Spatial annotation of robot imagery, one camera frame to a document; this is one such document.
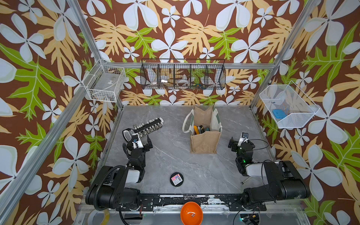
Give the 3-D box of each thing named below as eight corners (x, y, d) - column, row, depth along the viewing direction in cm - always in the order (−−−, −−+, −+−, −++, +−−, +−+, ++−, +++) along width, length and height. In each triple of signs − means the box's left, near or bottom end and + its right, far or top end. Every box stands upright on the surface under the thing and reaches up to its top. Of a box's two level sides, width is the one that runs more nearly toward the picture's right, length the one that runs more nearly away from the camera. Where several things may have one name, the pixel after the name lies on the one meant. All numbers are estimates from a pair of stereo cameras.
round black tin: (169, 186, 82) (169, 185, 80) (170, 173, 87) (170, 172, 84) (183, 186, 82) (183, 185, 80) (183, 173, 87) (183, 172, 84)
